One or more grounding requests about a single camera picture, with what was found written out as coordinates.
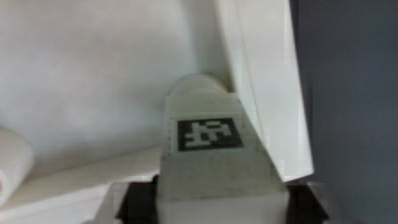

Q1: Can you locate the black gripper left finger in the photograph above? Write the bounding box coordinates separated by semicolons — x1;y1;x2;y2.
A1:
94;174;161;224

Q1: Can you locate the white fence wall rail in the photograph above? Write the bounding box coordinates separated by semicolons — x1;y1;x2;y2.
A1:
213;0;314;181

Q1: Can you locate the white square table top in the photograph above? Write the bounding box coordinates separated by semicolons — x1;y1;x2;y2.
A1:
0;0;229;224

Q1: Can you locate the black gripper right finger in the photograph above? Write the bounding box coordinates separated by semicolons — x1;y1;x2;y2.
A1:
282;181;357;224

